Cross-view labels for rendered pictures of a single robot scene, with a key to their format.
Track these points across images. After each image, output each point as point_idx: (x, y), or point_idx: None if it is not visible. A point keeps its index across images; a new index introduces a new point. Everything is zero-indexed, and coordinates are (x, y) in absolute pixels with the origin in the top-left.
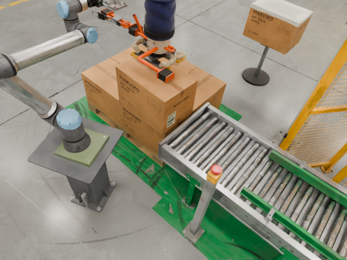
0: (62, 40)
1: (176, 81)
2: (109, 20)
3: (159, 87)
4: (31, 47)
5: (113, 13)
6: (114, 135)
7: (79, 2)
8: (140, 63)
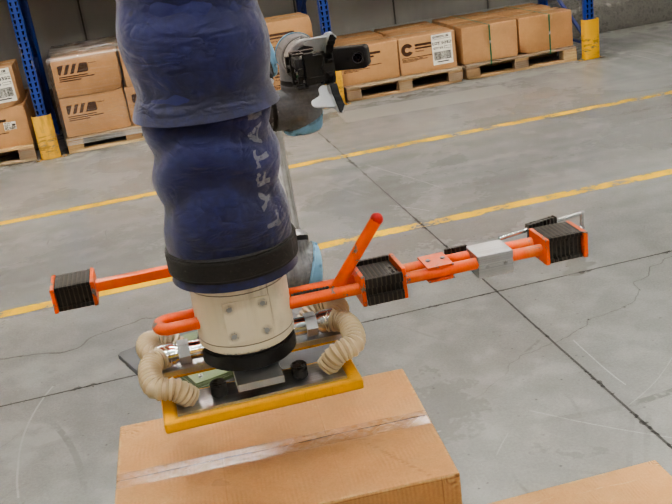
0: None
1: (174, 484)
2: None
3: (194, 434)
4: None
5: (546, 251)
6: None
7: (284, 49)
8: (369, 423)
